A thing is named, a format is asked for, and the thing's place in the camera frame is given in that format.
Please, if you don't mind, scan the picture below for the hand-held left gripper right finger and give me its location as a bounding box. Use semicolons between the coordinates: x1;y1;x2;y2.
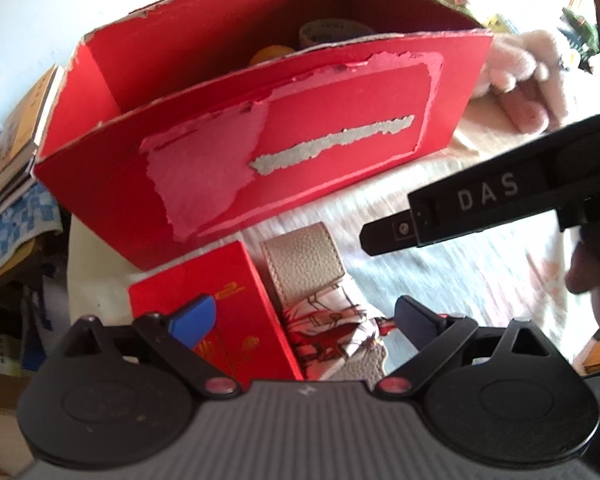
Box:
375;296;556;401

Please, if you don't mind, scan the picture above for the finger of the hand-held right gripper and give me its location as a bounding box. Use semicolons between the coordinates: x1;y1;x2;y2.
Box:
358;211;422;258

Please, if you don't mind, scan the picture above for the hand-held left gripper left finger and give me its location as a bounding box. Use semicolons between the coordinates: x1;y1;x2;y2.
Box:
55;296;242;401

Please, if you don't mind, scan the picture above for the small red gift box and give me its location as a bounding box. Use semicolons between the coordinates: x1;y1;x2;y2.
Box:
128;240;306;381

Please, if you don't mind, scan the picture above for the large red cardboard box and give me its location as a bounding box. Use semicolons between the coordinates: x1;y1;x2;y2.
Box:
32;0;496;272

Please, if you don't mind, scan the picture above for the beige leather strap with scarf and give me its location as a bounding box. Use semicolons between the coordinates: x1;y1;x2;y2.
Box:
259;221;396;386

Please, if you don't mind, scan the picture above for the printed tape roll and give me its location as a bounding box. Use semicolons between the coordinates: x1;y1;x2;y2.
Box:
298;19;376;51

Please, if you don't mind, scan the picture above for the brown gourd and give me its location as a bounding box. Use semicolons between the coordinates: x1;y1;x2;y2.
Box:
250;46;296;66

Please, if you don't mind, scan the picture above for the person's right hand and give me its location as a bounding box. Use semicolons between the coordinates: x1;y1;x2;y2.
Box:
566;246;600;341

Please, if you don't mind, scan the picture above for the white textured bedsheet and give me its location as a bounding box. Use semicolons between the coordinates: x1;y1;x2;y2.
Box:
67;105;600;376

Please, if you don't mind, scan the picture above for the pink plush toy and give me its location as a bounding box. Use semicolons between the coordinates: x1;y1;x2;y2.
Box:
472;30;566;133

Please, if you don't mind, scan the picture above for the yellow plush toy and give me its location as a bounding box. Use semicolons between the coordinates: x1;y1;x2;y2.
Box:
484;12;518;32

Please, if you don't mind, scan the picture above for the green plastic toy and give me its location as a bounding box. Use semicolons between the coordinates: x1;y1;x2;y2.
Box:
557;5;600;72

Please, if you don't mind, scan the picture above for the green plush toy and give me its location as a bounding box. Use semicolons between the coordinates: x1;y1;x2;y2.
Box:
437;0;476;21

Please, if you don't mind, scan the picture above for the pile of cardboard boxes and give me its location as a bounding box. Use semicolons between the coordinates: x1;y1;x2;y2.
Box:
0;280;71;480

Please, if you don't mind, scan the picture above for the blue checkered cloth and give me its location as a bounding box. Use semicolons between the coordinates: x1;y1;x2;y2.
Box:
0;135;66;281

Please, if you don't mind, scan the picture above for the black book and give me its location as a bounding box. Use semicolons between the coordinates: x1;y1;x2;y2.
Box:
0;145;37;213

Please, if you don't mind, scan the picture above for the yellow book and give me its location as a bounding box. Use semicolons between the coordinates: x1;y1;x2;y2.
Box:
0;66;65;182

